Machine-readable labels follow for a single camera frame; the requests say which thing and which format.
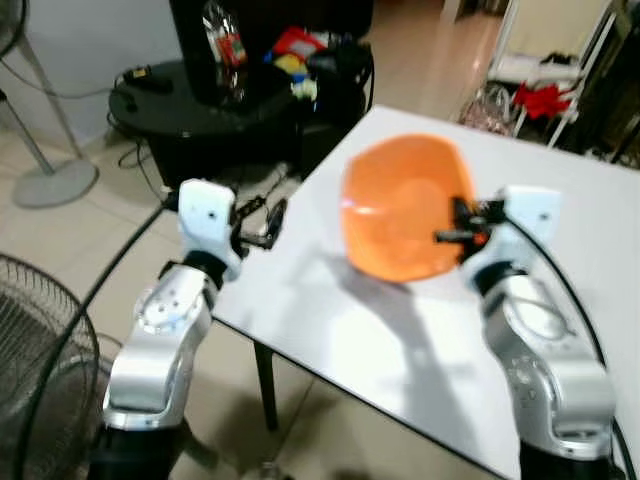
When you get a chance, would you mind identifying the orange plastic bowl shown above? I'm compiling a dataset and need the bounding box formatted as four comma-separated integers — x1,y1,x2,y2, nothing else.
341,134,477,285

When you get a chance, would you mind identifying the black round side table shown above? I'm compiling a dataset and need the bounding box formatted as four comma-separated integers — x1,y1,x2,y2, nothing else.
108,45,377,189

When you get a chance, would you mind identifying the red cloth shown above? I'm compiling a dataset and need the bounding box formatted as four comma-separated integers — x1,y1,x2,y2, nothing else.
511,83,574,122

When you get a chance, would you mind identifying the yellow blue toy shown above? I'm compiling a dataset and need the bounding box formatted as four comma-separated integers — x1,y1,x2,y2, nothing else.
264,50,320,102

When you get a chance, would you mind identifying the black table leg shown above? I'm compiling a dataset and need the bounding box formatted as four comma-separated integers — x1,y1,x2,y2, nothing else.
252,340,280,433

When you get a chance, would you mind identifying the black bag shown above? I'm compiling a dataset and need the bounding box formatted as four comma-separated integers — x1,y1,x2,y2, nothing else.
305,40,374,103

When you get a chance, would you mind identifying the clear plastic bag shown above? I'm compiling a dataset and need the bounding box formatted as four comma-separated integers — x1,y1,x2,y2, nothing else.
200,0,250,103

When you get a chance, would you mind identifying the red packet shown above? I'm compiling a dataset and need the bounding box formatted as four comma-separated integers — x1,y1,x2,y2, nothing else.
271,26,327,62

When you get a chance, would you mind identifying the white folding drying rack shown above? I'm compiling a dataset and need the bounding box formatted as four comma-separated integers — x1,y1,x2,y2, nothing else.
478,0,640,151

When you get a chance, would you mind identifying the small black device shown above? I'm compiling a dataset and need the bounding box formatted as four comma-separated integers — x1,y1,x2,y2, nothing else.
119,64,174,94

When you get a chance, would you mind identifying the dark cabinet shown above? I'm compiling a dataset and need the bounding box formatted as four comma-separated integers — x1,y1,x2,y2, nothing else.
584,0,640,167

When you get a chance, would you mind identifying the white standing fan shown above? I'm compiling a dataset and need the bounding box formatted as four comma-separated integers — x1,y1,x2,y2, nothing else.
0,0,100,210

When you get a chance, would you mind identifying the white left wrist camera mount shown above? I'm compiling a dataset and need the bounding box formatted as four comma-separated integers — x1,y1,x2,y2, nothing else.
177,179,247,283

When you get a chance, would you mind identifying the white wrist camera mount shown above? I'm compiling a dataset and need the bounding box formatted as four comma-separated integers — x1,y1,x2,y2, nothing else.
177,179,247,283
464,185,562,273

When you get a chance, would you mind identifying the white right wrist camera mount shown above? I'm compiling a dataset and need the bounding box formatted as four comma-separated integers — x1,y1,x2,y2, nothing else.
464,185,562,273

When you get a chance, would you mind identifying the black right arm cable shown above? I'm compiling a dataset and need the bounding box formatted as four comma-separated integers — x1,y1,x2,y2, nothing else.
500,212,640,480

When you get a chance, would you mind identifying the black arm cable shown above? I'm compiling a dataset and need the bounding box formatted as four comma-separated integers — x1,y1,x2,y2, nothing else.
500,212,640,480
8,195,183,480

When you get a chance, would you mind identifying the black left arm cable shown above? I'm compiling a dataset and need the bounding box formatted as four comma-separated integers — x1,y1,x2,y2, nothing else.
8,195,183,480

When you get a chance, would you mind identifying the black wire fan cage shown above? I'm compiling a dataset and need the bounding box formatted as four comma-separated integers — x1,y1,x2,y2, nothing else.
0,254,103,480

